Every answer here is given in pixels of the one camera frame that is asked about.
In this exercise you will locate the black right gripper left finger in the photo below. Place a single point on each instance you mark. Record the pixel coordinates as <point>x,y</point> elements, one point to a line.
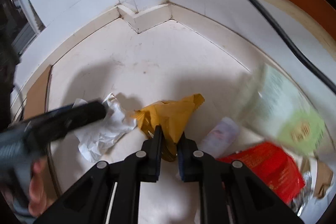
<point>144,165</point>

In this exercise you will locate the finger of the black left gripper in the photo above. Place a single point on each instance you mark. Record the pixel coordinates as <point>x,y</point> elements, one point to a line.
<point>56,124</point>

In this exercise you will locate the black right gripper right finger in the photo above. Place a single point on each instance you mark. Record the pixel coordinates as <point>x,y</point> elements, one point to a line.
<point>194,165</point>

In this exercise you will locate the small white plastic bottle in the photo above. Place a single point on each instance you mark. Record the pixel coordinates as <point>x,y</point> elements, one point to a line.
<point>220,138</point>

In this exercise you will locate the white paper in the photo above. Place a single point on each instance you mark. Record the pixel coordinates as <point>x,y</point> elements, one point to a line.
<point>95,139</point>

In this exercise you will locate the yellow bag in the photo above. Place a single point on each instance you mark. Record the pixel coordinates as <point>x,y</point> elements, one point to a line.
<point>172,116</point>

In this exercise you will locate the red snack bag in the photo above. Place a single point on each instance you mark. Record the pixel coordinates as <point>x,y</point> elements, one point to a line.
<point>274,167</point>

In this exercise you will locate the aluminium foil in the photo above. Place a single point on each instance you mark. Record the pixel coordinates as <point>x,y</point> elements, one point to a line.
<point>300,201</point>

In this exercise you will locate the person's left hand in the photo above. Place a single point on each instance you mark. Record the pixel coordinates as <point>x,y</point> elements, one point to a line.
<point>39,202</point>

